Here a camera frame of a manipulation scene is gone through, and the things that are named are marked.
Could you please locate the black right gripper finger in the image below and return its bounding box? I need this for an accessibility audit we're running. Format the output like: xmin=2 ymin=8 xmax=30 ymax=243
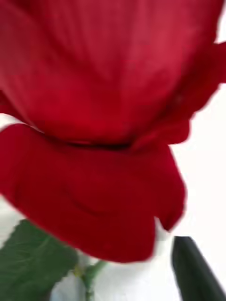
xmin=171 ymin=236 xmax=226 ymax=301

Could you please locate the pale blue flower green stem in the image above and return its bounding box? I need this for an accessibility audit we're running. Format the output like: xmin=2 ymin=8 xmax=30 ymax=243
xmin=49 ymin=269 xmax=87 ymax=301

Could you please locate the red rose with dark leaves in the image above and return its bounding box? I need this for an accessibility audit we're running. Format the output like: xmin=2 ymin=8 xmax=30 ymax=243
xmin=0 ymin=0 xmax=226 ymax=301

